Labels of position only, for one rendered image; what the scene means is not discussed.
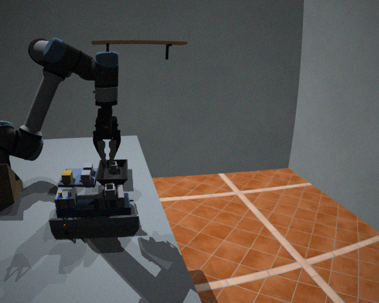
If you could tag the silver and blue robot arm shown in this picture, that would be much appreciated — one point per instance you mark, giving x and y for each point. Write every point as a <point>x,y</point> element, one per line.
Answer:
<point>59,60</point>

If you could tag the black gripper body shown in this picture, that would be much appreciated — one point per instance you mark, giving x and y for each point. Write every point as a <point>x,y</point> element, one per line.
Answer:
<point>114,118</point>

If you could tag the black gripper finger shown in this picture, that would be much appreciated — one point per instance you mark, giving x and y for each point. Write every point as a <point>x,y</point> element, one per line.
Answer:
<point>114,145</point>
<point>100,145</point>

